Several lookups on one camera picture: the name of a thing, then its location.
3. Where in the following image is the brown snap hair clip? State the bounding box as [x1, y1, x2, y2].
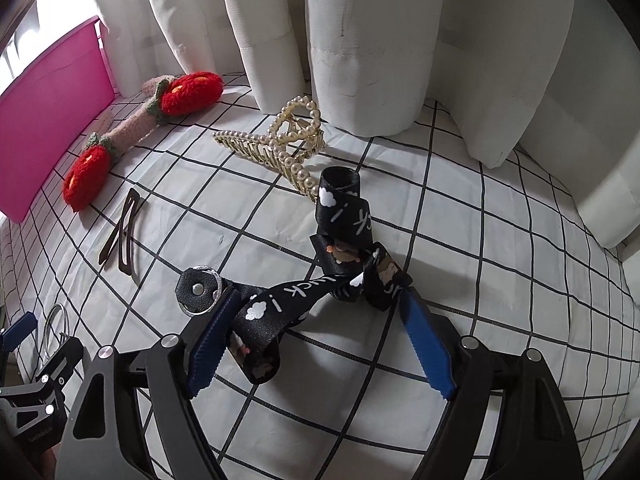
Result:
[98, 201, 147, 266]
[117, 188, 141, 277]

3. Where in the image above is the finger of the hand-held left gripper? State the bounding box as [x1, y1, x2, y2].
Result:
[0, 312, 39, 357]
[34, 337, 85, 395]

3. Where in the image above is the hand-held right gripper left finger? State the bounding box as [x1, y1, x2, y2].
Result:
[54, 287, 244, 480]

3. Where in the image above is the pink storage box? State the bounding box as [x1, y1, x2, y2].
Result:
[0, 16, 121, 224]

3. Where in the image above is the black printed lanyard strap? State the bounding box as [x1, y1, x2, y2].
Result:
[175, 165, 414, 386]

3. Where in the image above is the pearl hair claw clip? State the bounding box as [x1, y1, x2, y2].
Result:
[212, 94, 329, 205]

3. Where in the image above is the white curtain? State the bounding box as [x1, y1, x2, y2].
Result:
[82, 0, 640, 249]

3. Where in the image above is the silver bangle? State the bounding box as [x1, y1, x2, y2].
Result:
[41, 302, 69, 358]

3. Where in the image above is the red knitted flower hair clip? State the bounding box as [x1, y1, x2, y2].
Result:
[62, 71, 225, 213]

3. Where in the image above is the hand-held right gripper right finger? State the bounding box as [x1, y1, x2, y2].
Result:
[400, 290, 586, 480]

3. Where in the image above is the white checkered bed sheet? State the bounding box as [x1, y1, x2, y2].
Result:
[0, 72, 640, 480]

